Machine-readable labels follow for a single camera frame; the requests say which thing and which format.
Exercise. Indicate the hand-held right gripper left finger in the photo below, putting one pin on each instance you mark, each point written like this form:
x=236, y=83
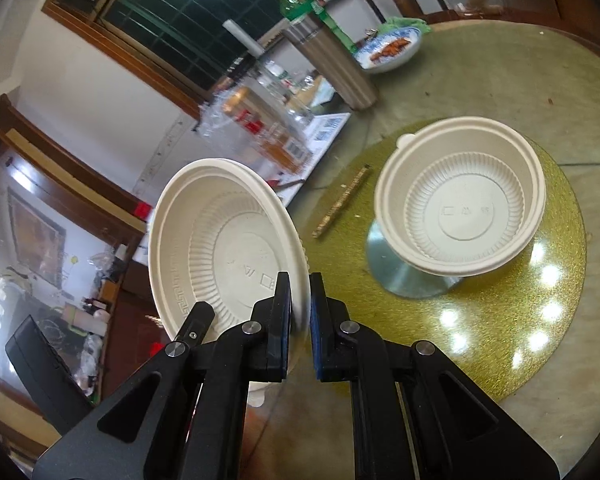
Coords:
x=281, y=320

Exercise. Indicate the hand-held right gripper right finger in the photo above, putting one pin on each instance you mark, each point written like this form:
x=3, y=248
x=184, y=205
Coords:
x=319, y=332

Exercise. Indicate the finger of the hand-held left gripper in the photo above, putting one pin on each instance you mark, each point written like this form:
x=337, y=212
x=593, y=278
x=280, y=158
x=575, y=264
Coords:
x=200, y=320

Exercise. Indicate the cream plastic bowl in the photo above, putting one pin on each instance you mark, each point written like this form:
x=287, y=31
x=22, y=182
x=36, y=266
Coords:
x=460, y=200
x=215, y=240

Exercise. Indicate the wooden mirror cabinet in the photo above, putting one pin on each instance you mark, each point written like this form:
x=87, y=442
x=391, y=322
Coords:
x=130, y=325

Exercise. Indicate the metal turntable base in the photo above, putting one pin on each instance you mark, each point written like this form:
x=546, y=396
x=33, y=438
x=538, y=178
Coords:
x=410, y=282

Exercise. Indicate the small red box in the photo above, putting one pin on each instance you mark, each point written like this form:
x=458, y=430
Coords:
x=143, y=210

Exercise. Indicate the gold glitter stick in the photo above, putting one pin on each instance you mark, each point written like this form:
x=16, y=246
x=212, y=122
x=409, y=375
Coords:
x=342, y=202

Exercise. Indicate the liquor bottles in bag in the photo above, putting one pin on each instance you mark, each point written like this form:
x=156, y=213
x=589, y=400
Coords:
x=260, y=125

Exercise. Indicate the printed paper sheet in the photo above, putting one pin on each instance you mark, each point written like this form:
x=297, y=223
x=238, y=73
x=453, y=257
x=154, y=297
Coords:
x=330, y=127

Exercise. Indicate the gold glitter turntable mat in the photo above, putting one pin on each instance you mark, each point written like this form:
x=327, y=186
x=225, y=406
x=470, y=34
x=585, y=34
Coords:
x=530, y=340

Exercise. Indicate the steel tumbler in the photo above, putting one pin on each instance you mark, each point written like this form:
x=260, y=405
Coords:
x=335, y=65

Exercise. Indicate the white roll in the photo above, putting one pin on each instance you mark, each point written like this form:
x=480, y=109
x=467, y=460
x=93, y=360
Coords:
x=242, y=35

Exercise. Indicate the blue white dish with food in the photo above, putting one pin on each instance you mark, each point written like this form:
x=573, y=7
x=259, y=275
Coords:
x=390, y=50

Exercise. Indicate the dark window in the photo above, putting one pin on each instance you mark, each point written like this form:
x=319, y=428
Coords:
x=180, y=15

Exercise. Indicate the green plastic bottle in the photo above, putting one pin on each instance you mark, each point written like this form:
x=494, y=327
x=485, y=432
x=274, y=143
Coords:
x=300, y=7

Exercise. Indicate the green plastic bag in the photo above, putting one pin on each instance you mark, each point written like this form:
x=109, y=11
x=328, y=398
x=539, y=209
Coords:
x=405, y=24

